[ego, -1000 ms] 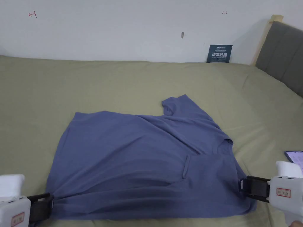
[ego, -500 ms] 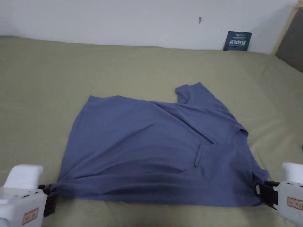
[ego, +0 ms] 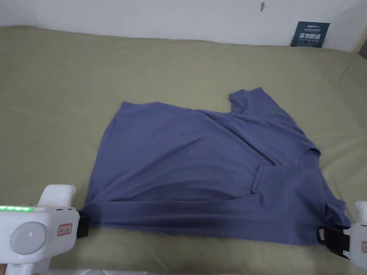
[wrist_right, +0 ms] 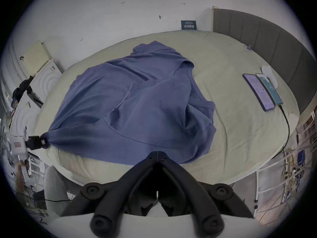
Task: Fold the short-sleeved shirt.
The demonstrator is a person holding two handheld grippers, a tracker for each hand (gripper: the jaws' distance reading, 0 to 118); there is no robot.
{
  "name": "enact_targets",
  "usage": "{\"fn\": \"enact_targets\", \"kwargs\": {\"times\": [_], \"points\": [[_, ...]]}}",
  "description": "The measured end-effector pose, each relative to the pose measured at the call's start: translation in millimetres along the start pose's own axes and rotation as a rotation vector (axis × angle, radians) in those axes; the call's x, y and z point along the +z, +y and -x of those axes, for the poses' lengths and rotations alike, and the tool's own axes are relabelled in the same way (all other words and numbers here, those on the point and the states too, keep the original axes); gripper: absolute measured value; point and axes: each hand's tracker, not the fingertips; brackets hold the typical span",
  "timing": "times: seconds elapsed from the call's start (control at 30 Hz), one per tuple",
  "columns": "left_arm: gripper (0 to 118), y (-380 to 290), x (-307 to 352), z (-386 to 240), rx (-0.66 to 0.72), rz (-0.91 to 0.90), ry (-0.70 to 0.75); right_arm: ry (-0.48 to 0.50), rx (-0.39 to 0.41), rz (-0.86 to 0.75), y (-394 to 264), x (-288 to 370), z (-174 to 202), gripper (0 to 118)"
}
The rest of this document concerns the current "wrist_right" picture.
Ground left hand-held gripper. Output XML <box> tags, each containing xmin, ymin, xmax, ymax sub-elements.
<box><xmin>7</xmin><ymin>127</ymin><xmax>50</xmax><ymax>178</ymax></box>

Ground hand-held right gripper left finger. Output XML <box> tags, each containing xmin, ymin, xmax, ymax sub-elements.
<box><xmin>61</xmin><ymin>152</ymin><xmax>158</xmax><ymax>232</ymax></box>

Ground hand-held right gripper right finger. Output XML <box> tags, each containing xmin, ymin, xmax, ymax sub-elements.
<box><xmin>158</xmin><ymin>152</ymin><xmax>255</xmax><ymax>232</ymax></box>

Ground blue shirt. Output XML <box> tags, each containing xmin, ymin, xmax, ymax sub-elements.
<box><xmin>47</xmin><ymin>41</ymin><xmax>216</xmax><ymax>165</ymax></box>

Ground person's left hand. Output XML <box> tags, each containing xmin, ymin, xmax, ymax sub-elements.
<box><xmin>14</xmin><ymin>159</ymin><xmax>30</xmax><ymax>194</ymax></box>

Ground white washing machine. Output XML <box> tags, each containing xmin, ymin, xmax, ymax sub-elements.
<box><xmin>9</xmin><ymin>93</ymin><xmax>44</xmax><ymax>134</ymax></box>
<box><xmin>29</xmin><ymin>59</ymin><xmax>64</xmax><ymax>103</ymax></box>

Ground person's legs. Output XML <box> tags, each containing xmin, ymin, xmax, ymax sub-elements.
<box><xmin>44</xmin><ymin>166</ymin><xmax>85</xmax><ymax>216</ymax></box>

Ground phone with purple screen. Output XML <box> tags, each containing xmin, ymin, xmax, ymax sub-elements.
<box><xmin>243</xmin><ymin>73</ymin><xmax>275</xmax><ymax>112</ymax></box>

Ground phone with teal screen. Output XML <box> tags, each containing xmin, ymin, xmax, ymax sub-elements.
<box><xmin>256</xmin><ymin>73</ymin><xmax>283</xmax><ymax>106</ymax></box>

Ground white flat charging pad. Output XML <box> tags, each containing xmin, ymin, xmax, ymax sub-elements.
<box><xmin>261</xmin><ymin>66</ymin><xmax>278</xmax><ymax>89</ymax></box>

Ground grey padded headboard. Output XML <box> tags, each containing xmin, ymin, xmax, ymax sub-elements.
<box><xmin>212</xmin><ymin>8</ymin><xmax>317</xmax><ymax>115</ymax></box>

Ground white metal rack with cables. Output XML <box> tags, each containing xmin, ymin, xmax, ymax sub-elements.
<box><xmin>255</xmin><ymin>108</ymin><xmax>317</xmax><ymax>209</ymax></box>

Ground black cable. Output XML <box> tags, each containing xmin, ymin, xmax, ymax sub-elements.
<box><xmin>271</xmin><ymin>104</ymin><xmax>291</xmax><ymax>159</ymax></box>

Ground dark teal wall sign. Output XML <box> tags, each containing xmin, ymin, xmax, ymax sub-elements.
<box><xmin>181</xmin><ymin>20</ymin><xmax>197</xmax><ymax>30</ymax></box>

